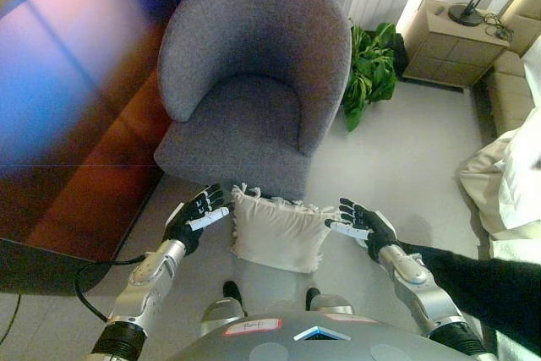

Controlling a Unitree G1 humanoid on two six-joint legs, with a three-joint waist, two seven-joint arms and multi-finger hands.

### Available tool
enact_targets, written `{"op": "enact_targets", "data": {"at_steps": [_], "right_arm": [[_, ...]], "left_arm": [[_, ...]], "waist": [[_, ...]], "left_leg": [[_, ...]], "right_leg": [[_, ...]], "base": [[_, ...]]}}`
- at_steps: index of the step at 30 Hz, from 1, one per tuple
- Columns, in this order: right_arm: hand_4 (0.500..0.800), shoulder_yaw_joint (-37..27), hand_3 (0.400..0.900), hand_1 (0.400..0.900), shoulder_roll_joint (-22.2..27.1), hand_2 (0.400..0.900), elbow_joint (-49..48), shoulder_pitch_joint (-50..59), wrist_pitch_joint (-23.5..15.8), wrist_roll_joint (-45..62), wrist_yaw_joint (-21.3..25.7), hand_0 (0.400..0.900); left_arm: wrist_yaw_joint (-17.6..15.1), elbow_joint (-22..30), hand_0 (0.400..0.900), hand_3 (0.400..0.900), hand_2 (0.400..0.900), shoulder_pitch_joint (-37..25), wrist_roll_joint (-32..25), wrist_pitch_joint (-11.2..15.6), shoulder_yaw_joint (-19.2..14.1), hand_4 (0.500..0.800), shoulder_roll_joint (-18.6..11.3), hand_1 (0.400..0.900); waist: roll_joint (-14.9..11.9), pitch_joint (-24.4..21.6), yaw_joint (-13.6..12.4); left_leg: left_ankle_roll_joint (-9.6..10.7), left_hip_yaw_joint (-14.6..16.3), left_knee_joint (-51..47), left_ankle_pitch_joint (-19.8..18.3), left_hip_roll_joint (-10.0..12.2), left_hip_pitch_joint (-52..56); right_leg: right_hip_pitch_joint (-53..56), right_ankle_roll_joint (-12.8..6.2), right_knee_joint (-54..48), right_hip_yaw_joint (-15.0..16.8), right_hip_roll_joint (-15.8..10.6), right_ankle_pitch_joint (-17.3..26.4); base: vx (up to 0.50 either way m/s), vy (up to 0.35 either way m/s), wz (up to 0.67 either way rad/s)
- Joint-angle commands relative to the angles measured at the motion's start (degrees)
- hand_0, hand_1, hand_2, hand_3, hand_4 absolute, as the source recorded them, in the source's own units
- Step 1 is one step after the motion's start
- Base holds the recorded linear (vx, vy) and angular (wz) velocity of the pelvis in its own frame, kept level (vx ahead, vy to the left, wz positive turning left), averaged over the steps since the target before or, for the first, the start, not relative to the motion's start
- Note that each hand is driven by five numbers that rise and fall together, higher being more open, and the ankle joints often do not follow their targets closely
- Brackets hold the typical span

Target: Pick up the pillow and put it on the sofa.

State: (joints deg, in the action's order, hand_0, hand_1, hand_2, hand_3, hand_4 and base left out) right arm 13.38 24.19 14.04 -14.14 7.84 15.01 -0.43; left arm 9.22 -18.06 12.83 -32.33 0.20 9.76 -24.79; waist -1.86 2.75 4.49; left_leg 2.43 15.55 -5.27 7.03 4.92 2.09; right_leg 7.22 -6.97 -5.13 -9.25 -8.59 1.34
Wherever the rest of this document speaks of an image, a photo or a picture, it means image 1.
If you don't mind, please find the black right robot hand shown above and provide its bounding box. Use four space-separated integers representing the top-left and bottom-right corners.
324 197 402 264

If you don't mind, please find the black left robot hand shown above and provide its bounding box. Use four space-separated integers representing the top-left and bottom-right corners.
163 183 235 256

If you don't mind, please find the white fringed pillow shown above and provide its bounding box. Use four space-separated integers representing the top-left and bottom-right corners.
229 183 343 275

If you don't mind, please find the silver right robot leg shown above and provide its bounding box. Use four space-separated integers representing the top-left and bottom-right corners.
304 287 355 316

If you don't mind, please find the white bed duvet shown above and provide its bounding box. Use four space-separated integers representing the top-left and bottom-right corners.
458 46 541 242

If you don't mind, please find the grey robot torso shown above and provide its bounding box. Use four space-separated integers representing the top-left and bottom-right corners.
148 310 495 361

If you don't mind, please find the dark wooden cabinet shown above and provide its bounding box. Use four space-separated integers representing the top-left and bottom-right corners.
0 0 238 297

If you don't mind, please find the grey fabric armchair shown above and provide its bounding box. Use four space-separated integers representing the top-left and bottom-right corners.
152 0 353 203

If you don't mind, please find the green leafy potted plant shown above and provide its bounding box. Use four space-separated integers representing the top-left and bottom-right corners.
341 18 408 133

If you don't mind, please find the beige wooden nightstand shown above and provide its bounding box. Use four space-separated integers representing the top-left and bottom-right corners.
402 0 511 88

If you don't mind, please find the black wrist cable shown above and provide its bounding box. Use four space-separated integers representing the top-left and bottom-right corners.
74 253 147 323

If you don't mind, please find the beige upholstered bed frame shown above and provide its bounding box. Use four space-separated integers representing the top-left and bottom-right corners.
486 5 541 139

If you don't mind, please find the thin black floor cable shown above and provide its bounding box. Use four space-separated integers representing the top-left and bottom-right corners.
0 288 22 346

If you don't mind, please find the small black charger cable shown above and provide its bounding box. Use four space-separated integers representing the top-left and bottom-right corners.
480 10 515 41

